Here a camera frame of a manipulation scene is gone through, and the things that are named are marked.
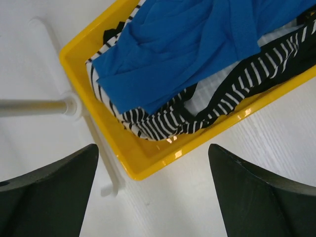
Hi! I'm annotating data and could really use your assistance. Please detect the blue tank top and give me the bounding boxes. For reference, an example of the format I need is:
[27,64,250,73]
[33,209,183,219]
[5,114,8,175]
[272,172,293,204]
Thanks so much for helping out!
[92,0,315,114]

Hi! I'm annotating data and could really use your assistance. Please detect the black white striped garment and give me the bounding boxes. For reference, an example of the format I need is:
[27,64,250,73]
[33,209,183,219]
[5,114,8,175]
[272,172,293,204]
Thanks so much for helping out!
[85,0,316,141]

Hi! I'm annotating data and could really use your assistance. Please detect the yellow plastic tray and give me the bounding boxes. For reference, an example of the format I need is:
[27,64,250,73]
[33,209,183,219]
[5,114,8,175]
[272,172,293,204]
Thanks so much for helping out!
[60,0,316,181]

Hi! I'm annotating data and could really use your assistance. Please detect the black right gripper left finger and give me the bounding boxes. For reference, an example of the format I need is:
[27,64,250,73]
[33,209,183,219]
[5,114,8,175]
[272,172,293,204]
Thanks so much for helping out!
[0,144,99,237]

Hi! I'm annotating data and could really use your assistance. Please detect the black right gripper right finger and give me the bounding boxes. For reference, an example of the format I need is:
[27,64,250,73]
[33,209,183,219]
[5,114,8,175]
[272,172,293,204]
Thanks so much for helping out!
[208,144,316,237]

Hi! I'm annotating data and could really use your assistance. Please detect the white clothes rack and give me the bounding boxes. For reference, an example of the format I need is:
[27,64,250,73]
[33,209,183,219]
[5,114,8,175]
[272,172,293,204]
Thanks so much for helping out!
[0,17,124,198]

